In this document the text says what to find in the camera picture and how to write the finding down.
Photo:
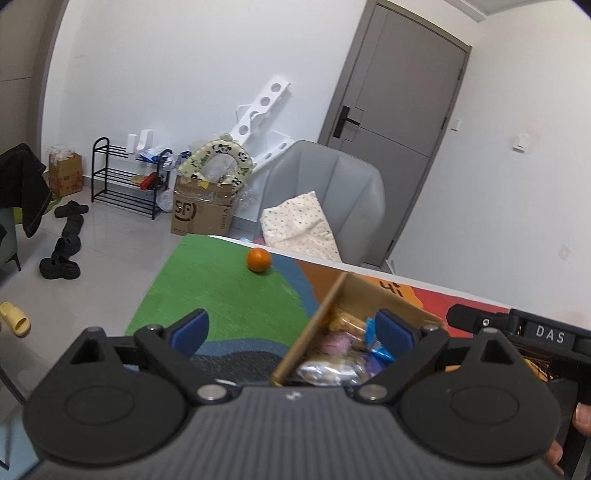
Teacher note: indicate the orange fruit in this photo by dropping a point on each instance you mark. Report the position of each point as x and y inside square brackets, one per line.
[259, 261]

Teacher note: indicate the small white light switch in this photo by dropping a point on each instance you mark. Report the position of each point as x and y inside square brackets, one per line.
[455, 124]

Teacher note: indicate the person's right hand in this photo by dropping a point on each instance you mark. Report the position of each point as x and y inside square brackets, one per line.
[582, 417]

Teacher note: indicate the taped cardboard carton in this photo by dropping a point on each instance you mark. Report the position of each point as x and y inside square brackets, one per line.
[203, 212]

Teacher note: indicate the long white purple packet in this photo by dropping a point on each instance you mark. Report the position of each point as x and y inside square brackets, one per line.
[332, 371]

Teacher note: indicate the colourful cartoon mat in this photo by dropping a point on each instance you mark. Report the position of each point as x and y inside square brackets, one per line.
[217, 286]

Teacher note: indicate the panda print seat cushion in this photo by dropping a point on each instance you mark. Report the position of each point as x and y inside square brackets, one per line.
[196, 161]

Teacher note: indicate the blue white bag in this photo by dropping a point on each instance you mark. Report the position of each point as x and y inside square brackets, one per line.
[154, 153]

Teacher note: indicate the green chair with black legs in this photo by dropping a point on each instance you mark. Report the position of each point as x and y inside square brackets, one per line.
[8, 244]

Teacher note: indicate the yellow slipper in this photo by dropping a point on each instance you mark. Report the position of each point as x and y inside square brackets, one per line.
[16, 319]

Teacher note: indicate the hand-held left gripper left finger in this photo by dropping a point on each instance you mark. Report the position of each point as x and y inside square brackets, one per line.
[191, 330]

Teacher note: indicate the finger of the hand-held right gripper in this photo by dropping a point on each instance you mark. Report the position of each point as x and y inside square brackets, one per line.
[471, 318]

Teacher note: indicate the black chunky shoe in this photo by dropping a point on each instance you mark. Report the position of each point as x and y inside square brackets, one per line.
[60, 269]

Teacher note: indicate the black shoe rack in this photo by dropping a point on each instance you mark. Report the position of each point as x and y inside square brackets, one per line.
[101, 177]

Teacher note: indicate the clear plastic bag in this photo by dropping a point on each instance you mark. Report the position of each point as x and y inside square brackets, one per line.
[165, 201]

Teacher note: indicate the cardboard box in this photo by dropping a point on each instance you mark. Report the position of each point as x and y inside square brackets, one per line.
[300, 341]

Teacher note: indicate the dotted cream pillow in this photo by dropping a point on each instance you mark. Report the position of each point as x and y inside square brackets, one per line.
[300, 226]

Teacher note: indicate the pink clear packet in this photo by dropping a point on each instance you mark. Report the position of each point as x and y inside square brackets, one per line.
[339, 345]

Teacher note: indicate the black sandal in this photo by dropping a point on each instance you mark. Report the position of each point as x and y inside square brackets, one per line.
[73, 228]
[71, 209]

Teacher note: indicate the dark jacket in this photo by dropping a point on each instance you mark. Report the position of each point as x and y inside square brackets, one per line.
[25, 194]

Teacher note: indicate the clear tray of biscuits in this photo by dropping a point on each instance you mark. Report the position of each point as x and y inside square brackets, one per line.
[347, 324]

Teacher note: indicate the white board with holes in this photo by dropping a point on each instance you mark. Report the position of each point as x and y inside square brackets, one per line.
[263, 110]

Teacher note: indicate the blue white packet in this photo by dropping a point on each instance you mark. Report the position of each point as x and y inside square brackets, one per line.
[376, 348]

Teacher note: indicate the grey door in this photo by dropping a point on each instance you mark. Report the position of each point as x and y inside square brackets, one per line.
[401, 115]

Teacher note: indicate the grey chair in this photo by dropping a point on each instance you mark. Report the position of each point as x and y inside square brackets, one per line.
[351, 184]

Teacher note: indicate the small printed carton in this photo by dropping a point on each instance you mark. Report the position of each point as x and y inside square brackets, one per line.
[65, 175]

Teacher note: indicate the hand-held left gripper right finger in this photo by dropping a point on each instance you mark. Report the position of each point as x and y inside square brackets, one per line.
[397, 330]

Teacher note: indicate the red item on rack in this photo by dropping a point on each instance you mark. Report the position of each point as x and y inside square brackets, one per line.
[148, 181]

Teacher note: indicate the white wall device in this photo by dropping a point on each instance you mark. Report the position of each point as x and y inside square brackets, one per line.
[522, 141]

